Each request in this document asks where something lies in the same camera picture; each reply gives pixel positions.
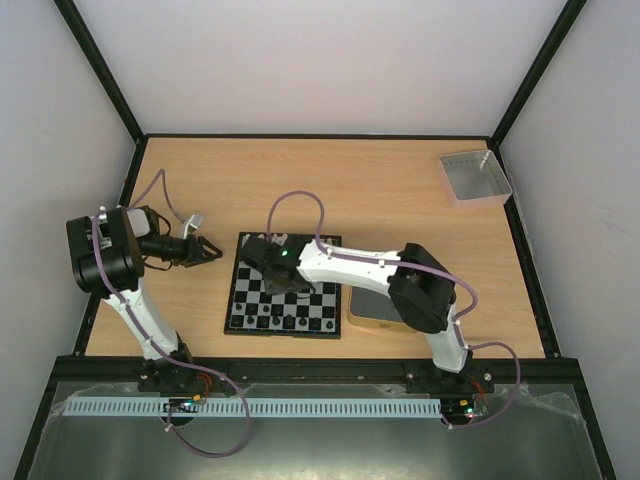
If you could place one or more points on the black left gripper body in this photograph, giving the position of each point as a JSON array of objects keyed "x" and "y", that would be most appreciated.
[{"x": 157, "y": 247}]

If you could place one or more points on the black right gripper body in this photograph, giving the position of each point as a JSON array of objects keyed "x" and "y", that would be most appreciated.
[{"x": 279, "y": 282}]

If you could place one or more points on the black and grey chessboard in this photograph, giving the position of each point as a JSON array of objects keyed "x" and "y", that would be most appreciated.
[{"x": 247, "y": 287}]

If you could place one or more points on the gold metal tin with pieces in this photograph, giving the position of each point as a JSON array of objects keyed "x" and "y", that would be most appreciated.
[{"x": 372, "y": 310}]

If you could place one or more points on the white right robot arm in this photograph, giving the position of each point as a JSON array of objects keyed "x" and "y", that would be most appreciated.
[{"x": 427, "y": 297}]

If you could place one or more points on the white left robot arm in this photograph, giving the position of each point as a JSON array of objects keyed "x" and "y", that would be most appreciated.
[{"x": 108, "y": 252}]

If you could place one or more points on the pink metal tin lid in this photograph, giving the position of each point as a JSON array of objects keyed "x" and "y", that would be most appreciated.
[{"x": 473, "y": 179}]

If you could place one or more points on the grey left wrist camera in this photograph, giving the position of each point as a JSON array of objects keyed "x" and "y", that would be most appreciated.
[{"x": 190, "y": 225}]

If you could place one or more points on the white slotted cable duct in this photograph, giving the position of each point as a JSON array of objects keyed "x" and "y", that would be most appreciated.
[{"x": 256, "y": 408}]

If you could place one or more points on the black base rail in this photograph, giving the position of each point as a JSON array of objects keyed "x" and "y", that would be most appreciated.
[{"x": 415, "y": 375}]

